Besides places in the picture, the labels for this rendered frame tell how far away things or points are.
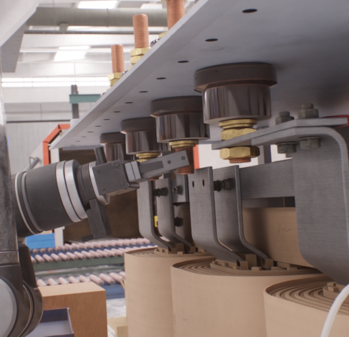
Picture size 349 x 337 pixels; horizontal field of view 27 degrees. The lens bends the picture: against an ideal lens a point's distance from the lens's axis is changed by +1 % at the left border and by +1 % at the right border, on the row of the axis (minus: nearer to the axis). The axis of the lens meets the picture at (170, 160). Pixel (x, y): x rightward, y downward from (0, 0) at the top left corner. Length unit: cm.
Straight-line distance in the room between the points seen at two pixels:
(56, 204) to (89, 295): 119
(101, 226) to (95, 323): 119
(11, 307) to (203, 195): 35
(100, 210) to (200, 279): 21
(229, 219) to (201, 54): 43
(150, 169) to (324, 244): 46
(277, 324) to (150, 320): 72
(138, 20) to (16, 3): 1051
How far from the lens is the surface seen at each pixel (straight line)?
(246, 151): 94
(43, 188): 121
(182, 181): 148
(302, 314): 78
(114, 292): 952
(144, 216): 164
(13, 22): 1193
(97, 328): 239
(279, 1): 67
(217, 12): 68
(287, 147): 82
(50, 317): 214
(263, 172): 109
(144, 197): 163
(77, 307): 237
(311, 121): 74
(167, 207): 162
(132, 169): 118
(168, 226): 162
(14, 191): 123
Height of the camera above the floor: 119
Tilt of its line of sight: 3 degrees up
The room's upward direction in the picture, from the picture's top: 4 degrees counter-clockwise
